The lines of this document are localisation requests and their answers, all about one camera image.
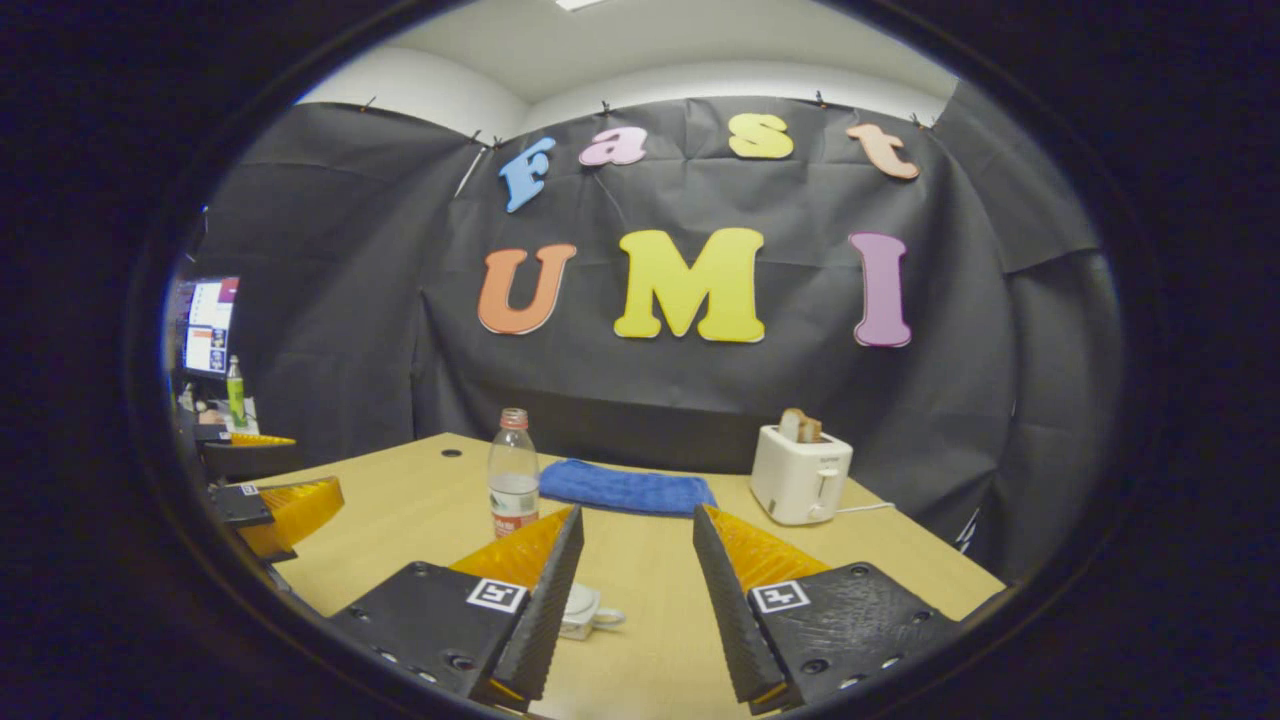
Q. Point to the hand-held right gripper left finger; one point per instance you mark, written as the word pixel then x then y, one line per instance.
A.
pixel 550 610

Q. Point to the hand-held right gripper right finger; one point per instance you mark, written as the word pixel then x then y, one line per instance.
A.
pixel 735 620

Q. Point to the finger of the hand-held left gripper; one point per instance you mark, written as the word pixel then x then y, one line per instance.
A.
pixel 240 505
pixel 250 460

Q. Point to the white teacup lid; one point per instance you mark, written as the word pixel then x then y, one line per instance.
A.
pixel 582 600

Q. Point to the white ceramic teacup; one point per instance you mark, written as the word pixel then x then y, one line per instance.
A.
pixel 582 625

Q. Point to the clear plastic water bottle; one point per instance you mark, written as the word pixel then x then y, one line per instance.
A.
pixel 513 480

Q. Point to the green bottle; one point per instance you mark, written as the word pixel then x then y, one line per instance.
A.
pixel 236 395

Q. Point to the computer monitor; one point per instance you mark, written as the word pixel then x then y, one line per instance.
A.
pixel 210 325

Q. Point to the blue folded towel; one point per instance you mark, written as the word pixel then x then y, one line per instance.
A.
pixel 625 490

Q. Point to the white toaster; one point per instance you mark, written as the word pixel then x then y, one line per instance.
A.
pixel 795 480

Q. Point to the black backdrop cloth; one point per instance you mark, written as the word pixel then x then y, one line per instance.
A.
pixel 350 300

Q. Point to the toast slice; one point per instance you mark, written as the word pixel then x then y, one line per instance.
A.
pixel 790 425
pixel 811 430

